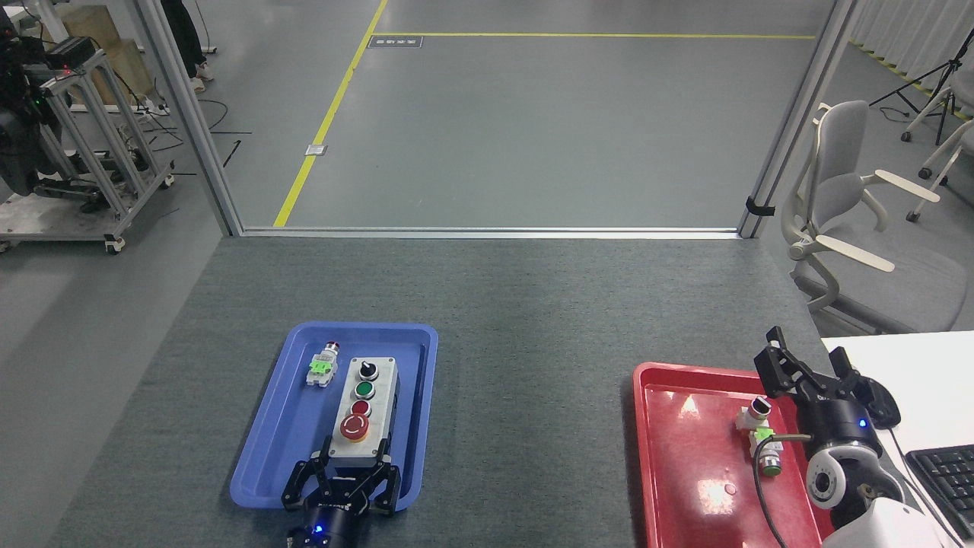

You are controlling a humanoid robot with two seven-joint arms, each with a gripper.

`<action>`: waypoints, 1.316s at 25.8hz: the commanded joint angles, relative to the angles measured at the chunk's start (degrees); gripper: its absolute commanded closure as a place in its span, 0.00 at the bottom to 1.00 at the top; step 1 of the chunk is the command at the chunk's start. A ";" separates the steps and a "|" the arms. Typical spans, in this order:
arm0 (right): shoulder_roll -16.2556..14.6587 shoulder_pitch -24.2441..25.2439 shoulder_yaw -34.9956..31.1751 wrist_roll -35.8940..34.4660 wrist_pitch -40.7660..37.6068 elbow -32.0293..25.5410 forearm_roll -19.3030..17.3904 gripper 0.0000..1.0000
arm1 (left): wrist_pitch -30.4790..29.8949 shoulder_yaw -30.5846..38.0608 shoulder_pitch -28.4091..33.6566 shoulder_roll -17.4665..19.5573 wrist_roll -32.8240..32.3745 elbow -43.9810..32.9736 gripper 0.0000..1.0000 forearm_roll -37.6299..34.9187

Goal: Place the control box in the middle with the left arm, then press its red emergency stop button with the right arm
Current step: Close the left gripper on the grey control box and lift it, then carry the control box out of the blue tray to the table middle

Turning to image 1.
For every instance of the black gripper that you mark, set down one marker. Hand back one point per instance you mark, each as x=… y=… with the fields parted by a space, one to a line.
x=335 y=514
x=841 y=424

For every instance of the grey control box with buttons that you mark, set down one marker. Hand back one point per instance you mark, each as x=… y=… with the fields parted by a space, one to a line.
x=373 y=449

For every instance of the silver floor outlet box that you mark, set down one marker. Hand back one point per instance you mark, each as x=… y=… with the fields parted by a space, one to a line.
x=316 y=149

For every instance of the brown cardboard box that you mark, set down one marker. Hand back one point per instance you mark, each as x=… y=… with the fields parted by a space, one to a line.
x=122 y=61

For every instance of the black computer mouse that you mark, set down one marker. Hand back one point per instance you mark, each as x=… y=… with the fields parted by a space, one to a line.
x=888 y=407

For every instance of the blue plastic tray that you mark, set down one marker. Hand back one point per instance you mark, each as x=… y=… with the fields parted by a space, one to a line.
x=281 y=426

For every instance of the white desk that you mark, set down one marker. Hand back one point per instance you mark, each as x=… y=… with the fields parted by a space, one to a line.
x=928 y=380

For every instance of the red plastic tray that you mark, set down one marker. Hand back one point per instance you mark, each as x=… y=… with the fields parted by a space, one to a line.
x=685 y=457

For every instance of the black keyboard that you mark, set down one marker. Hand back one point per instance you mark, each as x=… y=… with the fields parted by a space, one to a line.
x=947 y=487

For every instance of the grey office chair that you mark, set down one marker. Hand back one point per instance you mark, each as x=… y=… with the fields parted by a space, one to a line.
x=845 y=190

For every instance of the white wheeled chair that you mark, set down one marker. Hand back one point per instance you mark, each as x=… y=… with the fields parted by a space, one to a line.
x=947 y=156

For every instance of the silver aluminium crossbar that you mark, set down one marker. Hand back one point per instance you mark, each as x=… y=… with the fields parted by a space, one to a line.
x=487 y=232

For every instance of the black tripod stand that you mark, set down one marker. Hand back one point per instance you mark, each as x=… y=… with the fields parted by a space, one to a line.
x=940 y=70

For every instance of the dark floor label plate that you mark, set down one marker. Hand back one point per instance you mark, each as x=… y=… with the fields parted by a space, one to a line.
x=396 y=42

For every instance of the black machine on cart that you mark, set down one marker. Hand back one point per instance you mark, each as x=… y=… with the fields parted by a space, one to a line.
x=19 y=144

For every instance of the person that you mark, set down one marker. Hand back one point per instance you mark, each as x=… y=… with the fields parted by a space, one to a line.
x=183 y=34

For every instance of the black knob selector switch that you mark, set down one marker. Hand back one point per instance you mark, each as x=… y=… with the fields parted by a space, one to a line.
x=755 y=412

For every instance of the green push button switch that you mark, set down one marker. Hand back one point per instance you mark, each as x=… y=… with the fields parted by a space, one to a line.
x=768 y=457

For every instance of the red push button switch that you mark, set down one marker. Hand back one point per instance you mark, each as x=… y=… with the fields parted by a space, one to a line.
x=323 y=367

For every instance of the black clip on post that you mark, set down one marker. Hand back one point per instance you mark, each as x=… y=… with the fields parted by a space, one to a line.
x=759 y=206

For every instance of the silver aluminium post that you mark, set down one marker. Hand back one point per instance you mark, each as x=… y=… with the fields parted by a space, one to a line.
x=799 y=114
x=190 y=114

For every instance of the aluminium frame cart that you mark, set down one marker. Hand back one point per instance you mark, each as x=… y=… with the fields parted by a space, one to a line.
x=84 y=152

